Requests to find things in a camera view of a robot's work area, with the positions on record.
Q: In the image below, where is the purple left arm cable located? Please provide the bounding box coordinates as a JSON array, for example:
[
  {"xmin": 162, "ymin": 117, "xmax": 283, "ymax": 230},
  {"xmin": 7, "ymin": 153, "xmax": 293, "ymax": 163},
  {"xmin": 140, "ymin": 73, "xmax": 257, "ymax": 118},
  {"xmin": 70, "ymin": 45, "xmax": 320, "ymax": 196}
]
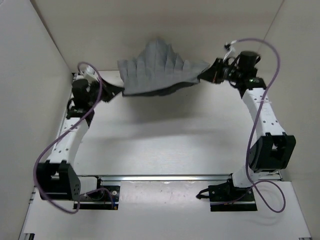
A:
[{"xmin": 33, "ymin": 61, "xmax": 118, "ymax": 215}]

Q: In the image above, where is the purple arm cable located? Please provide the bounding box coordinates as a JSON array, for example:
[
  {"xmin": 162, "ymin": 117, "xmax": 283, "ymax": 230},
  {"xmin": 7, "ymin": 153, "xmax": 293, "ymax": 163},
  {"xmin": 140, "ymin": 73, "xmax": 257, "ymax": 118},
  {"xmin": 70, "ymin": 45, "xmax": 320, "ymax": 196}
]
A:
[
  {"xmin": 33, "ymin": 61, "xmax": 118, "ymax": 215},
  {"xmin": 224, "ymin": 37, "xmax": 287, "ymax": 213}
]

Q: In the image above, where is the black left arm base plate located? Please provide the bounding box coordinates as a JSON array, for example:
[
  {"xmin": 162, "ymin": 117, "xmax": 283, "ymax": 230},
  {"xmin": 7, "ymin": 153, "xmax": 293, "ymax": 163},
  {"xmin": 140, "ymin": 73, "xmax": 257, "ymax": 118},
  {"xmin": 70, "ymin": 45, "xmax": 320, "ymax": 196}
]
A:
[{"xmin": 79, "ymin": 178, "xmax": 121, "ymax": 211}]

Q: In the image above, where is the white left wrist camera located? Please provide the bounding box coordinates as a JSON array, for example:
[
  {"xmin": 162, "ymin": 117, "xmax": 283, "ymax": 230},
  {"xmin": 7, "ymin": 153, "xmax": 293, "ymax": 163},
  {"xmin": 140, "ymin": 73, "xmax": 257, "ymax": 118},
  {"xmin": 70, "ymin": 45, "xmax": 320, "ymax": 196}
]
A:
[{"xmin": 83, "ymin": 65, "xmax": 99, "ymax": 83}]

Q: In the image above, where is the aluminium table edge rail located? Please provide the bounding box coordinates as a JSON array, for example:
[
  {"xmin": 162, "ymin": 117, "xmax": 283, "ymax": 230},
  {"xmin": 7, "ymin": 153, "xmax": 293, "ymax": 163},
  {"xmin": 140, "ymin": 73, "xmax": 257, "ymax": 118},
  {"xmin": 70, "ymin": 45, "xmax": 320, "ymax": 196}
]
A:
[{"xmin": 98, "ymin": 174, "xmax": 230, "ymax": 182}]

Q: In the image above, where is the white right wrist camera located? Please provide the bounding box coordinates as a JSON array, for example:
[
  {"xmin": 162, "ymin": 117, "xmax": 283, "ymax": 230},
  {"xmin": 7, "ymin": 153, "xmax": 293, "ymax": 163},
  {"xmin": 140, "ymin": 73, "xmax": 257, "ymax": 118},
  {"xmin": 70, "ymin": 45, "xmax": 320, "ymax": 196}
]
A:
[{"xmin": 223, "ymin": 40, "xmax": 237, "ymax": 62}]

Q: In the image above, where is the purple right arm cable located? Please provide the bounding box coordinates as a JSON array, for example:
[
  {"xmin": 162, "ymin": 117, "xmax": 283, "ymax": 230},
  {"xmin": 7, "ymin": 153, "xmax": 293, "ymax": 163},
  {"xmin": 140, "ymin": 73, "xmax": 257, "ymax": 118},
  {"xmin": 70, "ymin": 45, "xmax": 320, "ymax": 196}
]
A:
[{"xmin": 224, "ymin": 37, "xmax": 287, "ymax": 213}]

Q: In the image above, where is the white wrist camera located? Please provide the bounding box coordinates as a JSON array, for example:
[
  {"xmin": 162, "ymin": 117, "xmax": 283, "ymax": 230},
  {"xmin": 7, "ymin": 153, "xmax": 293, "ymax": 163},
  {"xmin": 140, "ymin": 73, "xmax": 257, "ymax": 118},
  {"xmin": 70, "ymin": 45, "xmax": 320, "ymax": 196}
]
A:
[
  {"xmin": 83, "ymin": 65, "xmax": 99, "ymax": 83},
  {"xmin": 223, "ymin": 40, "xmax": 237, "ymax": 62}
]

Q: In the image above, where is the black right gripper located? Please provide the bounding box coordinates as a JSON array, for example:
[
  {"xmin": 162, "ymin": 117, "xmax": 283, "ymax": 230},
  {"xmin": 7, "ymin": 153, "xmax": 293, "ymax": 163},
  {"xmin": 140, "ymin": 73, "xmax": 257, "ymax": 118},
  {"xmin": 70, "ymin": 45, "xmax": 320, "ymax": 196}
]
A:
[{"xmin": 197, "ymin": 59, "xmax": 241, "ymax": 86}]

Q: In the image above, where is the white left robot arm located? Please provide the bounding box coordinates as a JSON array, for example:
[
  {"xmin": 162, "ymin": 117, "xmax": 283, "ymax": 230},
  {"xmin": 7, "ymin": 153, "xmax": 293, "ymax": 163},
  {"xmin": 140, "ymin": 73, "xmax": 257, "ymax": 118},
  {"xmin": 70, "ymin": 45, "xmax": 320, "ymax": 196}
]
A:
[{"xmin": 36, "ymin": 78, "xmax": 124, "ymax": 201}]

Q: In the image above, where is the grey pleated skirt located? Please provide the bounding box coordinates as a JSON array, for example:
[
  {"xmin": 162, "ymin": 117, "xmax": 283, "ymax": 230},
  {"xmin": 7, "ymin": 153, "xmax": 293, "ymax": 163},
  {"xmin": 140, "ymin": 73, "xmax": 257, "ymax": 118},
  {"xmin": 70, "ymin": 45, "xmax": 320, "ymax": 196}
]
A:
[{"xmin": 117, "ymin": 38, "xmax": 210, "ymax": 97}]

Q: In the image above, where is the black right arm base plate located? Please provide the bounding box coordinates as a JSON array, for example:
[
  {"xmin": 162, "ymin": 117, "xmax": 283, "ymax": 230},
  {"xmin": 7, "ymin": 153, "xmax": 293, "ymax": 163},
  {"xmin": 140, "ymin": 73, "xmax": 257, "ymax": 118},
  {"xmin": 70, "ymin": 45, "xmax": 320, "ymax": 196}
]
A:
[{"xmin": 196, "ymin": 182, "xmax": 258, "ymax": 212}]

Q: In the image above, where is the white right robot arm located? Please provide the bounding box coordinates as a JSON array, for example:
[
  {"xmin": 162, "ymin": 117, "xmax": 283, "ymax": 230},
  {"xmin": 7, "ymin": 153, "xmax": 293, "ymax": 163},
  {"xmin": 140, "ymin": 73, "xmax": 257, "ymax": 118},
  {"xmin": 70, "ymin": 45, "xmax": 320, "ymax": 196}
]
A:
[{"xmin": 198, "ymin": 51, "xmax": 296, "ymax": 200}]

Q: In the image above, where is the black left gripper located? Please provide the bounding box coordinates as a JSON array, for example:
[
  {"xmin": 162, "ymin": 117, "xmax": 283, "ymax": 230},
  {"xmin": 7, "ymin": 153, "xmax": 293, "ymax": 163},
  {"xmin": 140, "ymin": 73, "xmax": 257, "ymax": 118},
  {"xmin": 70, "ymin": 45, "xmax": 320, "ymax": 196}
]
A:
[{"xmin": 89, "ymin": 75, "xmax": 126, "ymax": 104}]

